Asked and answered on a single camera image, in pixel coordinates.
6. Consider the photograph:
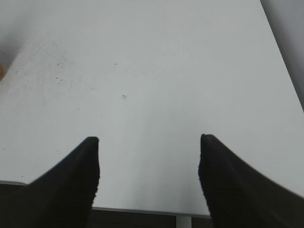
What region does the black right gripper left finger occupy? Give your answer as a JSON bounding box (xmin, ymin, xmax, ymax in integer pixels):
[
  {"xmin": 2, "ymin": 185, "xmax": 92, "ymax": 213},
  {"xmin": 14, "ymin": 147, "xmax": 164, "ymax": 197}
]
[{"xmin": 0, "ymin": 137, "xmax": 100, "ymax": 228}]

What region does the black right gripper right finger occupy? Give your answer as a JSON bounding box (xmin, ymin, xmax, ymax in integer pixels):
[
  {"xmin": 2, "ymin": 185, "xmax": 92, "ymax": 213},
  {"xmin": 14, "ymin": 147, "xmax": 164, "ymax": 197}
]
[{"xmin": 198, "ymin": 134, "xmax": 304, "ymax": 228}]

